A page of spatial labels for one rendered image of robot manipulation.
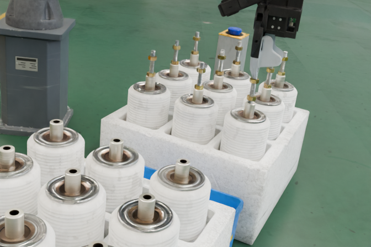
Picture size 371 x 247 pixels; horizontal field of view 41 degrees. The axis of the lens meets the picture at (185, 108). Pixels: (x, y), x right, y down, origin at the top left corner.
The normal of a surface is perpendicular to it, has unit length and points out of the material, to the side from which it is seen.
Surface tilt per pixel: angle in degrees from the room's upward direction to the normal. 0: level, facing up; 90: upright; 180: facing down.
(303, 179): 0
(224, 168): 90
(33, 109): 90
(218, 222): 0
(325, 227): 0
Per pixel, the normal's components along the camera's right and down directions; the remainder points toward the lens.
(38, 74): 0.00, 0.39
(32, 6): 0.22, 0.11
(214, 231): 0.11, -0.92
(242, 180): -0.43, 0.30
